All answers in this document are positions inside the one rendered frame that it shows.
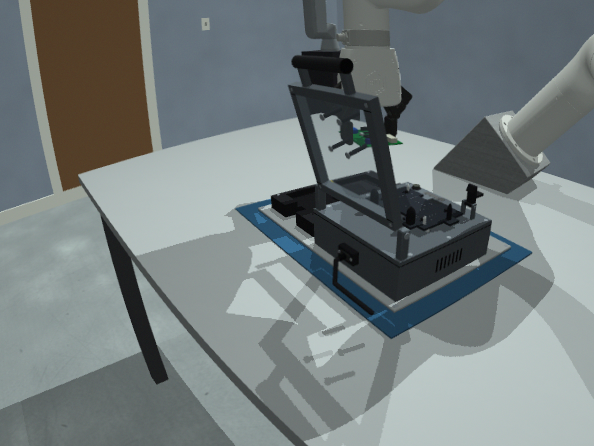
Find green circuit board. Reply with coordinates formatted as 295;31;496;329
387;134;403;145

